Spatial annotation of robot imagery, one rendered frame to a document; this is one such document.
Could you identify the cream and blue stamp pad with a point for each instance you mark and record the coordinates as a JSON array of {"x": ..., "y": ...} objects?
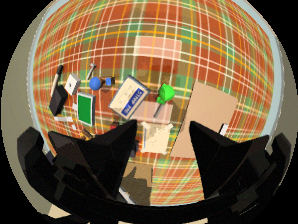
[{"x": 128, "y": 97}]

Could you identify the red hand stamp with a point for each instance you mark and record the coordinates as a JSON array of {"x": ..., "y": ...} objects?
[{"x": 114, "y": 125}]

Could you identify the brown clipboard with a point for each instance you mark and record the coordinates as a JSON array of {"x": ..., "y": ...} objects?
[{"x": 210, "y": 107}]

